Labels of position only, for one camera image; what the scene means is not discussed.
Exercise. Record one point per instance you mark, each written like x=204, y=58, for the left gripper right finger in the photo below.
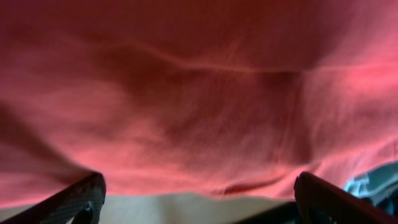
x=321, y=202

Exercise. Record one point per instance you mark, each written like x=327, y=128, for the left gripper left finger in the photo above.
x=79, y=203

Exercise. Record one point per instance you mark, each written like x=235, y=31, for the light blue t-shirt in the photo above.
x=376, y=186

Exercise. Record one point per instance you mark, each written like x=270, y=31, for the red t-shirt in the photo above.
x=222, y=98

